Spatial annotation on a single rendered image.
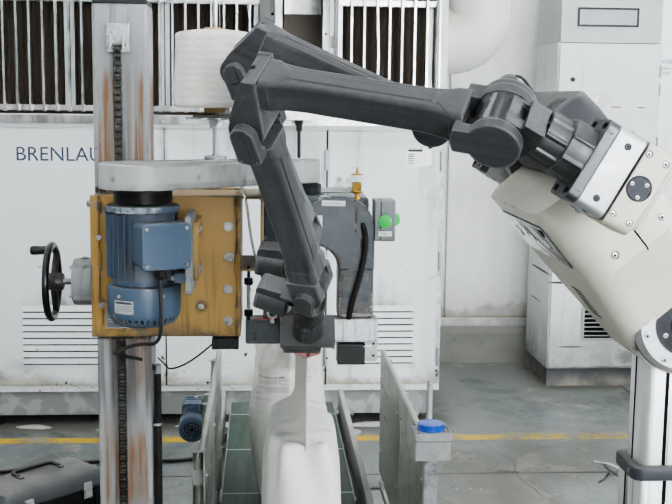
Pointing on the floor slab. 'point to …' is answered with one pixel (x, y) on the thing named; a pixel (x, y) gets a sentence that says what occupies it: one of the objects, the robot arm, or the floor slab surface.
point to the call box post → (429, 482)
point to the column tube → (137, 82)
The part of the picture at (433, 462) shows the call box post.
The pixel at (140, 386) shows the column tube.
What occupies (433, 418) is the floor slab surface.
